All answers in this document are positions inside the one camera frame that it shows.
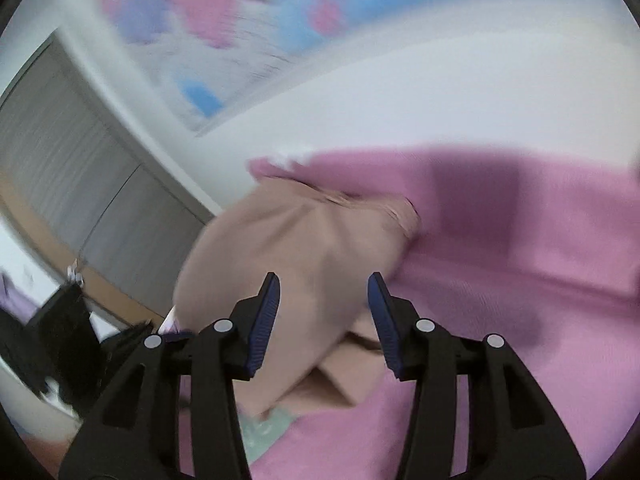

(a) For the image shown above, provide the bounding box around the pink printed bed sheet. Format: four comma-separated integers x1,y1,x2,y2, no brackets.
247,148,639,479

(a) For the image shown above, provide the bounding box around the dusty pink jacket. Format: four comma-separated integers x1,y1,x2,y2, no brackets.
174,179,420,416

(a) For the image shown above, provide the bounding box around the colourful wall map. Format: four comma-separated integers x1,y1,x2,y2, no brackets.
92,0,576,134

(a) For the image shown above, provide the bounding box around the grey wardrobe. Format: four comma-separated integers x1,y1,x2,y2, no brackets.
1,35,213,323

